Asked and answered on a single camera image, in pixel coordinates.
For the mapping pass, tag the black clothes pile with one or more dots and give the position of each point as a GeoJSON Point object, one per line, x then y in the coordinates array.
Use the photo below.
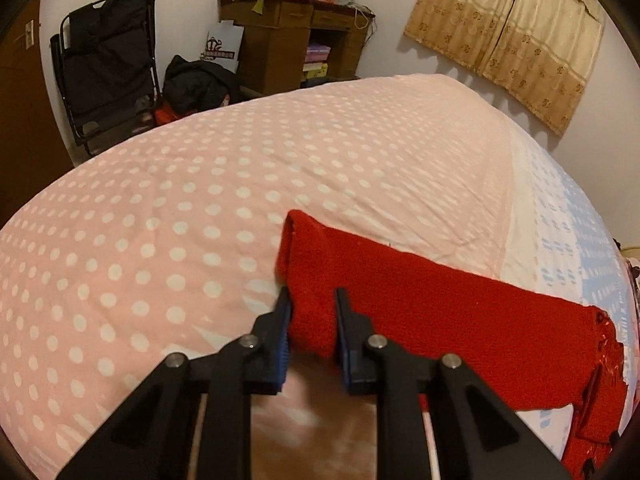
{"type": "Point", "coordinates": [200, 82]}

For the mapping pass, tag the white printed shopping bag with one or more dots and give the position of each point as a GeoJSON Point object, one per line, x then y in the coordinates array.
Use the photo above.
{"type": "Point", "coordinates": [222, 45]}

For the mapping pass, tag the red bag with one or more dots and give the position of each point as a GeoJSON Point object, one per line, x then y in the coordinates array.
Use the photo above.
{"type": "Point", "coordinates": [165, 112]}

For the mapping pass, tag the beige patterned curtain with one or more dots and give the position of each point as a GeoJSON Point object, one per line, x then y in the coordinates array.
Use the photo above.
{"type": "Point", "coordinates": [510, 30]}

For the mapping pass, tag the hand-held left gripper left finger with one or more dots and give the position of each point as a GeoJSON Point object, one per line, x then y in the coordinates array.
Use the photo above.
{"type": "Point", "coordinates": [283, 335]}

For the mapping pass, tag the brown wooden door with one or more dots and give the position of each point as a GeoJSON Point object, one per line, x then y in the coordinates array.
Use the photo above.
{"type": "Point", "coordinates": [25, 125]}

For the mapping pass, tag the pink polka dot blanket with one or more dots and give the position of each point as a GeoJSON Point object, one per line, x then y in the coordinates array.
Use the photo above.
{"type": "Point", "coordinates": [210, 190]}

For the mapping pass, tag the purple box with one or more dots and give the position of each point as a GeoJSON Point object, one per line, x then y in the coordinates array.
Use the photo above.
{"type": "Point", "coordinates": [318, 53]}

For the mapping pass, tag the black folding chair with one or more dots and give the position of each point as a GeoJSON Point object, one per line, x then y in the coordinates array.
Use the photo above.
{"type": "Point", "coordinates": [105, 70]}

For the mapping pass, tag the brown wooden desk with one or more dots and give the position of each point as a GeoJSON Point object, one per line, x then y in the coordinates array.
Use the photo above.
{"type": "Point", "coordinates": [280, 35]}

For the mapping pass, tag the red knitted sweater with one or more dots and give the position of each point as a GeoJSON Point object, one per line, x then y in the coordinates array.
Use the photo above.
{"type": "Point", "coordinates": [430, 310]}

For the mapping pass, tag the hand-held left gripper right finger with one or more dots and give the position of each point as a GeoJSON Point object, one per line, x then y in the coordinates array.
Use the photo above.
{"type": "Point", "coordinates": [345, 352]}

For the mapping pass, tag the yellow box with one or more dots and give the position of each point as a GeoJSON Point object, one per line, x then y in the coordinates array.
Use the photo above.
{"type": "Point", "coordinates": [316, 69]}

